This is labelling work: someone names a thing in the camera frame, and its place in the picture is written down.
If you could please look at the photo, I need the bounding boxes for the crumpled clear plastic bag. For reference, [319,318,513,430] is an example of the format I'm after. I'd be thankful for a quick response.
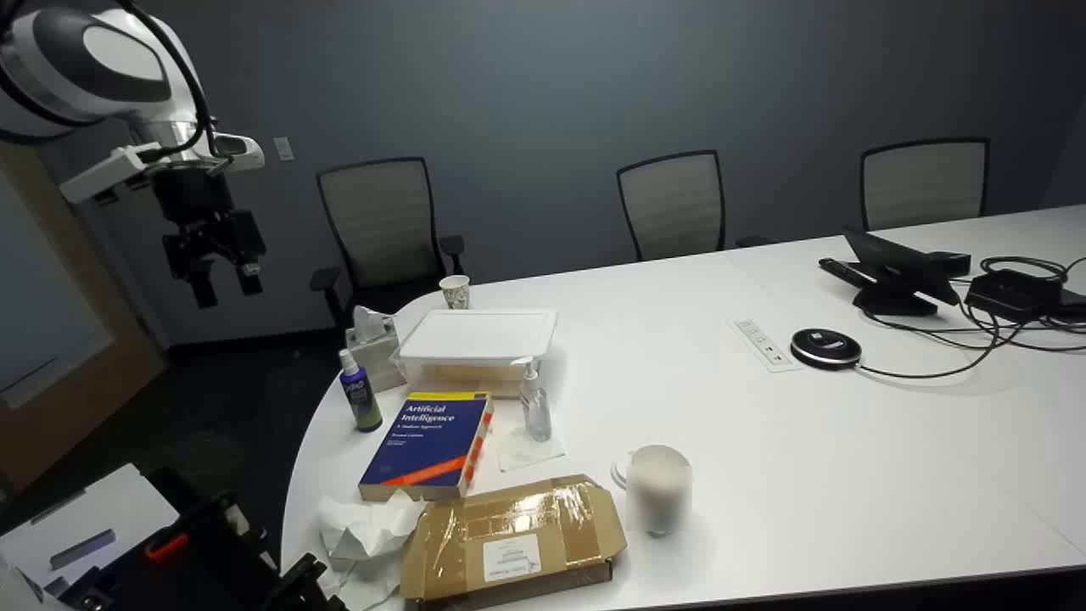
[341,302,407,395]

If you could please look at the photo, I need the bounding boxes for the blue and yellow book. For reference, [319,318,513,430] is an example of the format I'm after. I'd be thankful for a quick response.
[357,387,496,507]

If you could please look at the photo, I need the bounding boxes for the crumpled white tissue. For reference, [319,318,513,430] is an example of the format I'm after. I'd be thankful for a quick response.
[312,486,430,569]

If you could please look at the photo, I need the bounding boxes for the white power strip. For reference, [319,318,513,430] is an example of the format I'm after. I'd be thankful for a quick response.
[734,317,790,369]

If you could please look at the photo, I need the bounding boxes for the white flat box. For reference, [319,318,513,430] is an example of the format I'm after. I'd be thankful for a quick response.
[396,304,563,401]

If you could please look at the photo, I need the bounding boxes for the brown cardboard package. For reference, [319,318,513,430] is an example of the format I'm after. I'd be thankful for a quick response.
[396,471,630,609]

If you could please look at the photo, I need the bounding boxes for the printed paper cup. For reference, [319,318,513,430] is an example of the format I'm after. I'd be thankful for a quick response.
[629,441,695,541]

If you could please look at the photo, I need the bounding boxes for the blue bottle with white cap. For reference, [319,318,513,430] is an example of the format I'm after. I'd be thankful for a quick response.
[336,346,388,435]

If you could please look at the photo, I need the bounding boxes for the clear plastic water bottle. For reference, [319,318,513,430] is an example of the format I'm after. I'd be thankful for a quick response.
[520,355,557,446]

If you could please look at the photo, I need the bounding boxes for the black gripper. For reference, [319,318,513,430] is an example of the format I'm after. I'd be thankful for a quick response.
[148,166,271,311]

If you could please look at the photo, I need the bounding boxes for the black power adapter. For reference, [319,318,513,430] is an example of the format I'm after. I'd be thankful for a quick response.
[963,256,1073,321]

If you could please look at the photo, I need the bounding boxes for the white paper sheet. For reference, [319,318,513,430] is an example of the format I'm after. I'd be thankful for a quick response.
[0,459,183,598]

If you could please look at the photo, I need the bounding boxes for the wooden door panel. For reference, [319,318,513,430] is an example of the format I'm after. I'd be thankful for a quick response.
[0,139,169,488]

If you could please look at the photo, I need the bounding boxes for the small plain paper cup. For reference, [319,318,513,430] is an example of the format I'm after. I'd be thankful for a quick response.
[439,271,476,311]

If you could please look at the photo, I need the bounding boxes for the black equipment base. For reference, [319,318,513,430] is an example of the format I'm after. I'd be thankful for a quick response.
[63,463,348,611]

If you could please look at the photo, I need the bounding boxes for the round black speaker puck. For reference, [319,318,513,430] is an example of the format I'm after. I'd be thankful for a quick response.
[788,321,866,372]

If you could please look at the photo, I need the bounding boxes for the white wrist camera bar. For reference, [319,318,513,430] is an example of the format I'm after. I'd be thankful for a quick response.
[56,128,268,207]

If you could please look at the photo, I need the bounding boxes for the black mesh office chair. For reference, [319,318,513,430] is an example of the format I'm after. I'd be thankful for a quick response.
[613,147,729,264]
[854,136,994,233]
[312,154,469,325]

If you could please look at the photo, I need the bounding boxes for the black cables and devices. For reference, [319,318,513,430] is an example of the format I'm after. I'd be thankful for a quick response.
[857,251,1086,385]

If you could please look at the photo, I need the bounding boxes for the black laptop device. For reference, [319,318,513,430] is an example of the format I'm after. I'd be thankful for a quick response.
[819,231,975,318]

